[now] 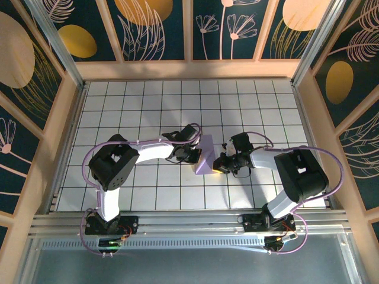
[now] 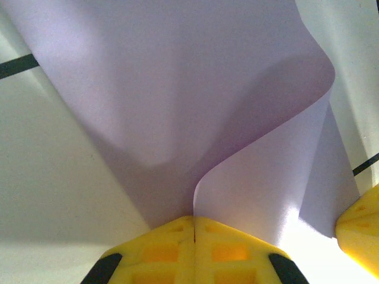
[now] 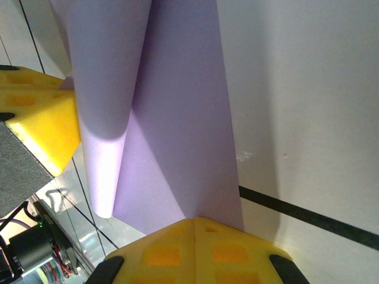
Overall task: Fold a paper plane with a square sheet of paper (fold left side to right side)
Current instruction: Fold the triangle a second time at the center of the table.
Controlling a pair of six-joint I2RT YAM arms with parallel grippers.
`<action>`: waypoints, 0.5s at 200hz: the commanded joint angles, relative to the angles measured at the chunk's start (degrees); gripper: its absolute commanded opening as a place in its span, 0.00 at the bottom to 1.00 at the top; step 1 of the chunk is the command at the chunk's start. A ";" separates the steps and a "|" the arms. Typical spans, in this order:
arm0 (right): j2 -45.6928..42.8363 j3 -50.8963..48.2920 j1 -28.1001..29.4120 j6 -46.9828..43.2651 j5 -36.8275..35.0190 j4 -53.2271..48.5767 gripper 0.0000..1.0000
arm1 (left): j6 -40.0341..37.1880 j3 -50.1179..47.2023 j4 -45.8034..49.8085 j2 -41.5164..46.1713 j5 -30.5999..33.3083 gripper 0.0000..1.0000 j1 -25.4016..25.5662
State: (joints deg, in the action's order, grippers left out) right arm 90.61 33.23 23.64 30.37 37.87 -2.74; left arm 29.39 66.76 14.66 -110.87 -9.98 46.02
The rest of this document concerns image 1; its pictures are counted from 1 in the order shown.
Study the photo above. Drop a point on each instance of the lilac paper sheet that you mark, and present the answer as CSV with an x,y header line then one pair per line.
x,y
207,156

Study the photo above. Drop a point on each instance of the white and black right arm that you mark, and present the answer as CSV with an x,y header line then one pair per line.
x,y
302,174

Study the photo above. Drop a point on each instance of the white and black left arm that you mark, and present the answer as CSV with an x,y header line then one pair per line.
x,y
109,165

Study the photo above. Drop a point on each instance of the grey metal sheet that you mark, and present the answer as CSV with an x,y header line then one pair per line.
x,y
189,266

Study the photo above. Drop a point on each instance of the dark panel with pink flowers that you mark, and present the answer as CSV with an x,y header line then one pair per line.
x,y
225,44

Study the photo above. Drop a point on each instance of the dark panel, pink leaf outlines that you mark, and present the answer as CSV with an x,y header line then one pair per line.
x,y
361,159

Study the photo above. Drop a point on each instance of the dark panel, orange circle, leaves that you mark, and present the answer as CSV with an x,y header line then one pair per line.
x,y
142,29

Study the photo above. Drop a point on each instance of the dark panel, tall yellow oval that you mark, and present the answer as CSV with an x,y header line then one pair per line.
x,y
340,83

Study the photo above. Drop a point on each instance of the dark panel, small yellow oval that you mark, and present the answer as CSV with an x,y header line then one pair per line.
x,y
77,41

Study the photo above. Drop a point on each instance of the panel, peach circle, gold lines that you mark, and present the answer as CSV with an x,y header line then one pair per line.
x,y
296,17

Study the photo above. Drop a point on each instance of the dark panel, single pink flower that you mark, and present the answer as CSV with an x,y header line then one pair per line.
x,y
14,165

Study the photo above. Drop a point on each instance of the dark panel with pink feather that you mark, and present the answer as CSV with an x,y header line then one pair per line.
x,y
355,35

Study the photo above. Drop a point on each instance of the dark panel, large peach circle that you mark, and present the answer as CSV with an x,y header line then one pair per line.
x,y
17,59

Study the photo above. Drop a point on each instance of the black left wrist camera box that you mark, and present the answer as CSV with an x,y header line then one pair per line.
x,y
188,133

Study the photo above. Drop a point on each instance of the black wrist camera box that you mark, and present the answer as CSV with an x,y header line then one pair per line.
x,y
242,142
188,133

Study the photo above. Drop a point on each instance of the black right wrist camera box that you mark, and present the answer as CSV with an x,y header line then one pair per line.
x,y
242,142

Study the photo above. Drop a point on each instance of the long aluminium base rail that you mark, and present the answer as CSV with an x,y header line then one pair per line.
x,y
192,225

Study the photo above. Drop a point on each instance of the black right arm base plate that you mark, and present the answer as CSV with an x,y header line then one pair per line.
x,y
250,223

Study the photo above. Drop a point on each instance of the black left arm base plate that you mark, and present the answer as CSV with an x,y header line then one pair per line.
x,y
130,223

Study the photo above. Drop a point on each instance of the aluminium table side rail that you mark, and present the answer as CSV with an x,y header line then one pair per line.
x,y
67,148
305,118

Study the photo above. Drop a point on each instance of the aluminium corner post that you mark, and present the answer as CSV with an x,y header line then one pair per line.
x,y
57,44
316,41

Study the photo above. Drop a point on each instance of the plain dark wall panel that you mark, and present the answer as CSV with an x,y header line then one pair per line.
x,y
375,233
3,236

